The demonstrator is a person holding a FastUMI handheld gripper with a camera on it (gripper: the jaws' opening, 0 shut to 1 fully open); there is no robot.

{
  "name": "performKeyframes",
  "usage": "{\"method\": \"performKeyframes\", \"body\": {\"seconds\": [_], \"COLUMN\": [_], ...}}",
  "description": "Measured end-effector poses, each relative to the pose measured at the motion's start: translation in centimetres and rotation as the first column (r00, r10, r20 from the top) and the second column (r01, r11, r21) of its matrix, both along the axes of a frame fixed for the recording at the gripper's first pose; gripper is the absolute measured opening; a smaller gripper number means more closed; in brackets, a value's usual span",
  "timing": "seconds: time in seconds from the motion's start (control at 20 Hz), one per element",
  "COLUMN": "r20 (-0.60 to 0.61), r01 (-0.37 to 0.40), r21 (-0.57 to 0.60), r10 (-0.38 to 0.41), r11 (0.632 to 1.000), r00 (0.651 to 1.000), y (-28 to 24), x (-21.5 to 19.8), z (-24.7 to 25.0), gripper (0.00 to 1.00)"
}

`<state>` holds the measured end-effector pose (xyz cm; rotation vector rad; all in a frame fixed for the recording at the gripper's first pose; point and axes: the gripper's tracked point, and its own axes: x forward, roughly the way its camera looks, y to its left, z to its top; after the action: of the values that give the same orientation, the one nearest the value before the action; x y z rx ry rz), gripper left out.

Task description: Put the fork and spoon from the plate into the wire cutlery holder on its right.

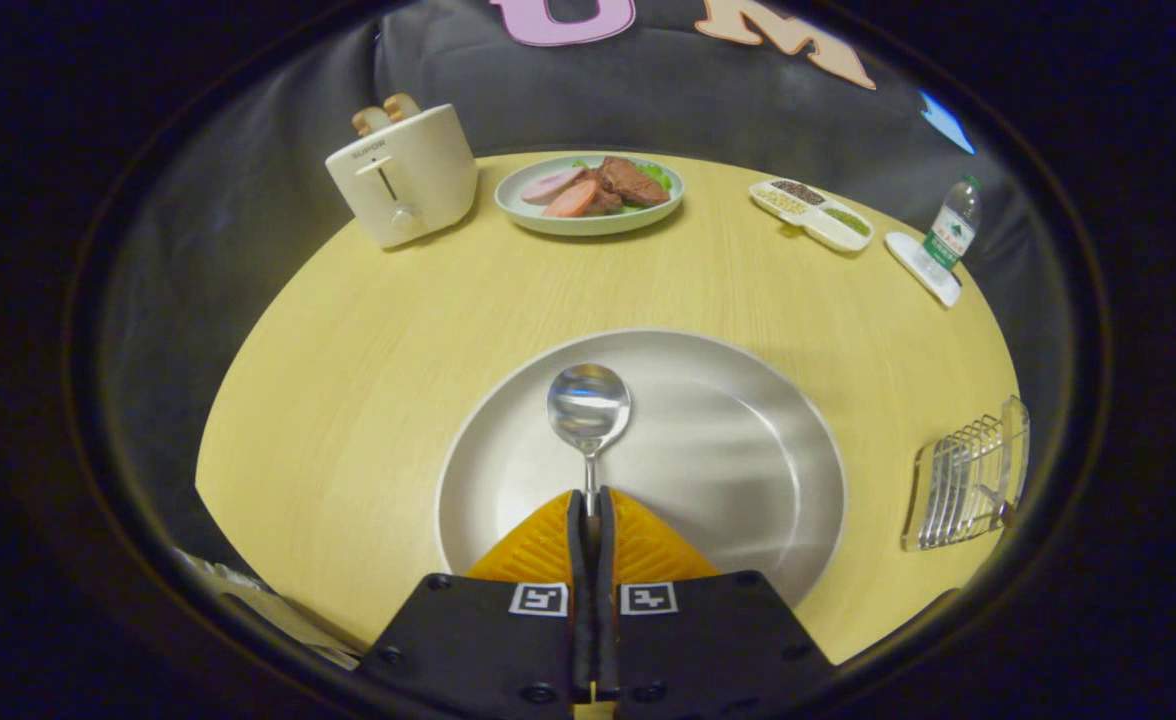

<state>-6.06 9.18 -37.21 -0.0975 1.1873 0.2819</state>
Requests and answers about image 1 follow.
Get small white rectangular tray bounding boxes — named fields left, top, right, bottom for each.
left=884, top=231, right=964, bottom=309

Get pale green plate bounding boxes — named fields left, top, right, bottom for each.
left=494, top=153, right=686, bottom=237

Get clear water bottle green cap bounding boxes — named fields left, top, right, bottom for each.
left=923, top=174, right=984, bottom=272

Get white toaster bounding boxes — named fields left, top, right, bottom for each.
left=324, top=103, right=479, bottom=250

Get pink sausage slice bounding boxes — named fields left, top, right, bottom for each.
left=521, top=167, right=587, bottom=206
left=542, top=179, right=601, bottom=219

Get brown meat slices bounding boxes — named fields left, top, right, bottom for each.
left=588, top=156, right=671, bottom=216

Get clear plastic rack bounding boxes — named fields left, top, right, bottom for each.
left=900, top=395, right=1032, bottom=553

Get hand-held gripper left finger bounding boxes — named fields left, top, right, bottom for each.
left=353, top=488, right=594, bottom=720

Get green lettuce leaf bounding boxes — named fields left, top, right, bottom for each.
left=573, top=158, right=674, bottom=191

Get silver spoon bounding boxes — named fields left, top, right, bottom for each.
left=546, top=362, right=633, bottom=546

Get white divided condiment dish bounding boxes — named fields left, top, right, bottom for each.
left=748, top=178, right=876, bottom=253

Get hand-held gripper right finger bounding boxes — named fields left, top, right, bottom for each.
left=593, top=487, right=837, bottom=720

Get large white plate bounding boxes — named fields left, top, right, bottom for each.
left=435, top=327, right=848, bottom=609

